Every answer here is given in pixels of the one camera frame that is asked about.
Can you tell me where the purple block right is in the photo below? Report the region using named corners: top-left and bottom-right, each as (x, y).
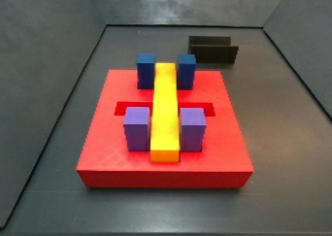
top-left (180, 108), bottom-right (207, 152)

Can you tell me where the yellow long block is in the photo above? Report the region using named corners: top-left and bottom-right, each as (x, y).
top-left (151, 63), bottom-right (180, 162)

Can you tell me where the blue block left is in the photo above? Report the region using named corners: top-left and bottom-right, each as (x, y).
top-left (136, 53), bottom-right (156, 89)

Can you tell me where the purple block left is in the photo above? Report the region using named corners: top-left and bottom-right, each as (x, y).
top-left (123, 107), bottom-right (151, 152)

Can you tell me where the blue block right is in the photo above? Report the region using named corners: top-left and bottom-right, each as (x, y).
top-left (177, 54), bottom-right (196, 90)

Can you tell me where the blue block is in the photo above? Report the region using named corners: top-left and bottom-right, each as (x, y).
top-left (136, 53), bottom-right (156, 89)
top-left (177, 54), bottom-right (196, 90)

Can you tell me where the red base board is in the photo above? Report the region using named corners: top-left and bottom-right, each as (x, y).
top-left (76, 70), bottom-right (255, 188)

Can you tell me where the purple block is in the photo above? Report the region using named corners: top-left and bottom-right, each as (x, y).
top-left (180, 108), bottom-right (207, 152)
top-left (123, 107), bottom-right (151, 152)

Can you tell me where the black angle fixture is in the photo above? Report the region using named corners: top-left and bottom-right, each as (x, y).
top-left (188, 36), bottom-right (239, 64)

